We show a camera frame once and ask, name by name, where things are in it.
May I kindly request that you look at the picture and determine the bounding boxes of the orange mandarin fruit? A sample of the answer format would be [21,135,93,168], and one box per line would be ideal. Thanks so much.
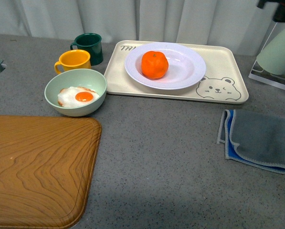
[141,51,169,80]

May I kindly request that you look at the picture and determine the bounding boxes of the white curtain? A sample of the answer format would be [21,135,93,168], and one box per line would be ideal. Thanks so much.
[0,0,285,55]

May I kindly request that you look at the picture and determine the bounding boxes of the pale green bowl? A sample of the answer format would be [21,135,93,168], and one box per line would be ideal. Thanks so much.
[44,69,107,117]

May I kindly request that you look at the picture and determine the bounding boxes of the white round plate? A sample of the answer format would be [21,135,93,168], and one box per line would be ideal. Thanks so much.
[125,42,206,90]

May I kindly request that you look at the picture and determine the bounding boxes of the white wire cup rack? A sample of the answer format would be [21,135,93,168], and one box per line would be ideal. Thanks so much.
[249,28,285,90]

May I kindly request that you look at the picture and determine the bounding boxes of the beige bear serving tray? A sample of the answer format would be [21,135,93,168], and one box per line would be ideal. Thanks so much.
[105,41,249,104]

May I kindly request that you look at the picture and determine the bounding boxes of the yellow mug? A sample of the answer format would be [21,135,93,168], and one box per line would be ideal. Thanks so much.
[54,49,91,74]

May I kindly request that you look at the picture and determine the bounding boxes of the dark green mug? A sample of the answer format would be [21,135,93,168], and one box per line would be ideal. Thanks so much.
[70,33,103,66]

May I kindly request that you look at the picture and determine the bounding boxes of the fake fried egg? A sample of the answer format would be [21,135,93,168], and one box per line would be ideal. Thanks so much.
[57,86,100,108]

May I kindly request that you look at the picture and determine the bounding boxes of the wooden cutting board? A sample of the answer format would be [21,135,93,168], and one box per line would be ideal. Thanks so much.
[0,115,102,229]

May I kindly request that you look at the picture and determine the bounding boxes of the grey blue folded cloth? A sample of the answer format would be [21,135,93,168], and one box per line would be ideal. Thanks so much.
[217,110,285,174]

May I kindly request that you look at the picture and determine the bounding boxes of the pale green cup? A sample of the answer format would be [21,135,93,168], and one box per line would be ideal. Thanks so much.
[256,29,285,75]

